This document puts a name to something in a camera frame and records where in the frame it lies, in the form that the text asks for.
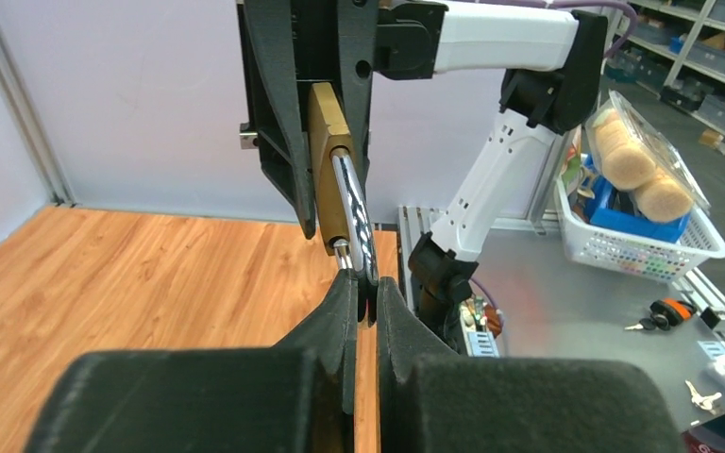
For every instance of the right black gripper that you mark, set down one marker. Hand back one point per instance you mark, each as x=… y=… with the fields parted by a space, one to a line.
x=286 y=47

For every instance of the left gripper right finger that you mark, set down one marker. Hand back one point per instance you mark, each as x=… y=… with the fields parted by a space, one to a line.
x=432 y=399

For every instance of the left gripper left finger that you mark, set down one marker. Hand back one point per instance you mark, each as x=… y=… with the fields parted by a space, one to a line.
x=296 y=395

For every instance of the brass padlock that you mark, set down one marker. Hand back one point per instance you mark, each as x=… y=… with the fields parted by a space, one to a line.
x=341 y=210

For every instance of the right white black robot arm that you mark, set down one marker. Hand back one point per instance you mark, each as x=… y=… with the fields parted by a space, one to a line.
x=550 y=53

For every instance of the white basket with blue items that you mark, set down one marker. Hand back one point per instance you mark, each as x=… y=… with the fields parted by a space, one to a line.
x=616 y=241

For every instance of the black keys on table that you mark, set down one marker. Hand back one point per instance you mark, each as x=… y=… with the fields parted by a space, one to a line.
x=664 y=315

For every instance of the silver keys on table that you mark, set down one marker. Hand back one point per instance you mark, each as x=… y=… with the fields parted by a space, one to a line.
x=704 y=402

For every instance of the packaged round cakes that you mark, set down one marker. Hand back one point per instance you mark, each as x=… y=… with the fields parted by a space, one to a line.
x=636 y=158

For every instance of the storage shelf with bins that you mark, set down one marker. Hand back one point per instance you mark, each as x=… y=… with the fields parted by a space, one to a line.
x=679 y=47

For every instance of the aluminium frame rail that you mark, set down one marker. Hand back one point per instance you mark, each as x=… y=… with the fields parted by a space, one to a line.
x=31 y=131

